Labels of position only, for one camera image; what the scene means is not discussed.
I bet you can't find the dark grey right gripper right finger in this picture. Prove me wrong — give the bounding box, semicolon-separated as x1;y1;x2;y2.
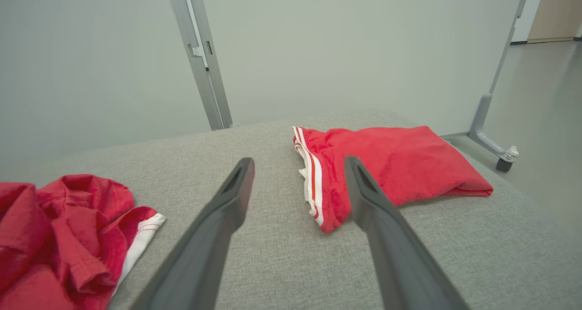
343;156;470;310

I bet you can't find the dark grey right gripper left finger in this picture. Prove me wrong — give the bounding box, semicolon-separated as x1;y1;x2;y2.
130;158;256;310

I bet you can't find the red shorts white hem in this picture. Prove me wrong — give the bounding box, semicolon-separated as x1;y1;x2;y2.
0;174;167;310

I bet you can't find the grey partition leg with caster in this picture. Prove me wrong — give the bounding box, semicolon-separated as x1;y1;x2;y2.
439;0;533;173

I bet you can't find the grey metal partition post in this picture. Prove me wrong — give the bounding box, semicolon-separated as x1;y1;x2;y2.
164;0;238;131

